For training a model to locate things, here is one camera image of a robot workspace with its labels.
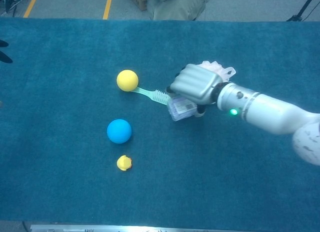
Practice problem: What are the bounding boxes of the black tripod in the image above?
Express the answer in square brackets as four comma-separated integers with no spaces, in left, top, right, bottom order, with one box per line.
[286,0,320,22]

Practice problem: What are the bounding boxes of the yellow foam ball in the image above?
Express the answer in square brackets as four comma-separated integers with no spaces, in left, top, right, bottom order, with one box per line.
[116,69,139,92]

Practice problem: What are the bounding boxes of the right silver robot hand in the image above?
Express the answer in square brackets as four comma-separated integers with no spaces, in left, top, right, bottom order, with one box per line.
[166,63,223,117]

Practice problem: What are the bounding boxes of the aluminium frame rail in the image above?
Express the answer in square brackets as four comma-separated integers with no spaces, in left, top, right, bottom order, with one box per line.
[29,224,251,232]

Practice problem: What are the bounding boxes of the tangled cables pile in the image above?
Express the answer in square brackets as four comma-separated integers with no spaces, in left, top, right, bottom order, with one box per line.
[0,0,31,14]

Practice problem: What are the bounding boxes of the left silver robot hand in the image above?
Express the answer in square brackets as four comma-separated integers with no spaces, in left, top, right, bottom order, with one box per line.
[0,39,14,108]

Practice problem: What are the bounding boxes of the white mesh bath loofah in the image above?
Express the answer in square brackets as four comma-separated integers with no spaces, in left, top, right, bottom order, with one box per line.
[199,60,237,83]

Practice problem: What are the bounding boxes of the mint green plastic hairbrush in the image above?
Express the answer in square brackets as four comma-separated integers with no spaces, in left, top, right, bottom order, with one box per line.
[134,86,173,106]

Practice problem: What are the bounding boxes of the teal table cloth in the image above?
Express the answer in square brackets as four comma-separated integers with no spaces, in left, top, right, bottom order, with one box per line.
[0,17,320,229]

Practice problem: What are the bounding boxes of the yellow rubber duck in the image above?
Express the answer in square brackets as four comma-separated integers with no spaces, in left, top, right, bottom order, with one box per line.
[116,155,133,172]

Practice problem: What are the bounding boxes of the clear plastic box with label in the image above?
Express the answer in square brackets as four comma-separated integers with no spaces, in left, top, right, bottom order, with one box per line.
[167,96,198,122]

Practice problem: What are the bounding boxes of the seated person in khaki trousers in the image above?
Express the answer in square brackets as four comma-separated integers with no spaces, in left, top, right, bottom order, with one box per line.
[149,0,212,21]

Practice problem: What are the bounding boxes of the blue foam ball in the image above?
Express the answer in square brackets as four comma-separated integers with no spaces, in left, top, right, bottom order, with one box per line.
[106,119,133,144]

